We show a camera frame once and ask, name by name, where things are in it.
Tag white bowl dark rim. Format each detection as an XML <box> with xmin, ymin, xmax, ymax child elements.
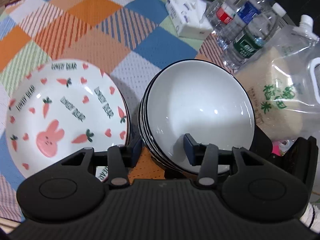
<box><xmin>139</xmin><ymin>60</ymin><xmax>255</xmax><ymax>174</ymax></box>

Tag pink bunny carrot plate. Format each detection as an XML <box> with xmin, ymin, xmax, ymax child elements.
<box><xmin>5</xmin><ymin>59</ymin><xmax>130</xmax><ymax>178</ymax></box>

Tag stacked white bowls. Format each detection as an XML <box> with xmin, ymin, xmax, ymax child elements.
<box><xmin>137</xmin><ymin>62</ymin><xmax>226</xmax><ymax>178</ymax></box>

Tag clear bag of rice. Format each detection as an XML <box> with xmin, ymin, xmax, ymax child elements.
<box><xmin>235</xmin><ymin>15</ymin><xmax>319</xmax><ymax>141</ymax></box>

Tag white cap green-label bottle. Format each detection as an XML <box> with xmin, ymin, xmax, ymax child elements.
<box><xmin>222</xmin><ymin>3</ymin><xmax>286</xmax><ymax>69</ymax></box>

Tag patchwork tablecloth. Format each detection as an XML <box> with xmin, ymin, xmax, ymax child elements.
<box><xmin>0</xmin><ymin>0</ymin><xmax>241</xmax><ymax>221</ymax></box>

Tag red cap water bottle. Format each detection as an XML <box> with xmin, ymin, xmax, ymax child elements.
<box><xmin>206</xmin><ymin>0</ymin><xmax>247</xmax><ymax>36</ymax></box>

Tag white tissue box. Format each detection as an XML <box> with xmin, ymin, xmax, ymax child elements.
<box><xmin>165</xmin><ymin>0</ymin><xmax>213</xmax><ymax>40</ymax></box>

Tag blue cap water bottle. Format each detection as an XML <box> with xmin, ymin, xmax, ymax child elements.
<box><xmin>217</xmin><ymin>0</ymin><xmax>273</xmax><ymax>50</ymax></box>

